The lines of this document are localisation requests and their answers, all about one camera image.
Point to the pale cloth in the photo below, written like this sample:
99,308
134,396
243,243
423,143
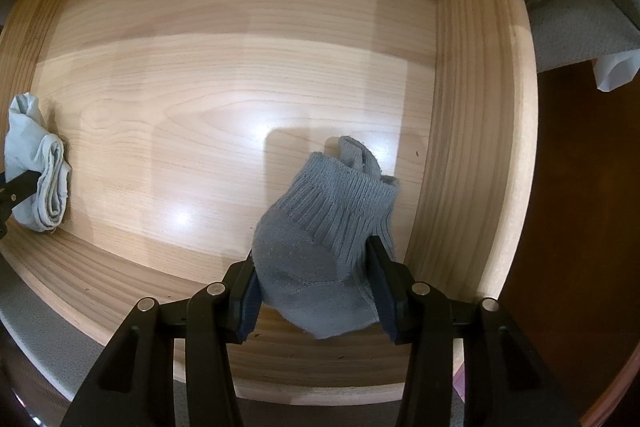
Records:
50,157

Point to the grey ribbed sock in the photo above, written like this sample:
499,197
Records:
310,247

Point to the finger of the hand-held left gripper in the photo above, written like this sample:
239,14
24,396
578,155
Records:
15,194

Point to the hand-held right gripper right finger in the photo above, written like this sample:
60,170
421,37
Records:
382,302

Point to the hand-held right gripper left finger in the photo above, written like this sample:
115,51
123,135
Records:
250,307

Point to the brown wooden furniture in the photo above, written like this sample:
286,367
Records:
575,232

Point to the white cloth edge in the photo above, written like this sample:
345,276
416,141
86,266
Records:
615,74

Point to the light wooden drawer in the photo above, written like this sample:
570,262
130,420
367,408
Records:
200,107

